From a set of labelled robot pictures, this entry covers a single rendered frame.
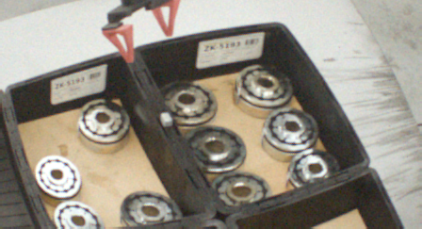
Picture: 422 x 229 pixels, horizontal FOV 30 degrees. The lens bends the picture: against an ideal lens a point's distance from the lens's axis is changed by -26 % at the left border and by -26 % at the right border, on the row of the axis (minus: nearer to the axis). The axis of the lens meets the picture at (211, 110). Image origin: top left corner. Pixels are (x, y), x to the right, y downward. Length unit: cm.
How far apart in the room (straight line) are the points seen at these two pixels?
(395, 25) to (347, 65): 149
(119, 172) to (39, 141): 18
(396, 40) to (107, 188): 209
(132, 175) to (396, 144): 63
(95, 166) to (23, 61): 51
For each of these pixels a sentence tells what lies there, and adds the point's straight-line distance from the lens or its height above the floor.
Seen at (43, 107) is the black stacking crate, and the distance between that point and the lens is 170.
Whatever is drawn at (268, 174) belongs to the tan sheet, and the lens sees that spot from 166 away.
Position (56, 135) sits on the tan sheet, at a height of 83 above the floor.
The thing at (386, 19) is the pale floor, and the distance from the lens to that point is 361.
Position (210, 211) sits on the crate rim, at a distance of 145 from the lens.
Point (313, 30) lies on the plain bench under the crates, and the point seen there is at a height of 70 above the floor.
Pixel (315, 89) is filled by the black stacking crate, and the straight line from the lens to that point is 172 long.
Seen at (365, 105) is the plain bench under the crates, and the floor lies 70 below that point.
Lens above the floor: 201
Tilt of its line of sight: 43 degrees down
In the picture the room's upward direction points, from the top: 8 degrees clockwise
